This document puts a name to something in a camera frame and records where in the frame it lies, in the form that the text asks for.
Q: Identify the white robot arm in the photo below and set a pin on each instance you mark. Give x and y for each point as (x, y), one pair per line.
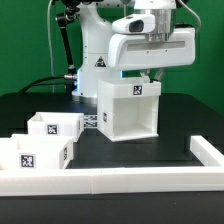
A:
(96, 18)

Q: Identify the white drawer cabinet frame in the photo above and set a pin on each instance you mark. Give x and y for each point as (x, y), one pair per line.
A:
(127, 108)

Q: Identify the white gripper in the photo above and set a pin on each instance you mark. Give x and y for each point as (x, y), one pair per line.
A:
(136, 52)

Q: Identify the white drawer box front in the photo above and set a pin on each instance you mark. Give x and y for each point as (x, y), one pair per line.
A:
(21, 151)

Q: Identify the paper sheet with markers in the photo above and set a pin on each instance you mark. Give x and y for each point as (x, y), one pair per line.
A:
(90, 121)

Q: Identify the white drawer box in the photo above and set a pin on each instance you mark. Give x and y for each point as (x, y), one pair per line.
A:
(21, 151)
(57, 124)

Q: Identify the black camera stand pole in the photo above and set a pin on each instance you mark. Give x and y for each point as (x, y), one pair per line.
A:
(63, 19)

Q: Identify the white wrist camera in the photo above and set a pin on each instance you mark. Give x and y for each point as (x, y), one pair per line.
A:
(134, 24)

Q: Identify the white front fence rail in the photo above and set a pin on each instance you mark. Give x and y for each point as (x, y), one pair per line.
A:
(106, 181)

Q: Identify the white drawer box rear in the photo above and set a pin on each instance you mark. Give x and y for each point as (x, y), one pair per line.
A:
(57, 124)

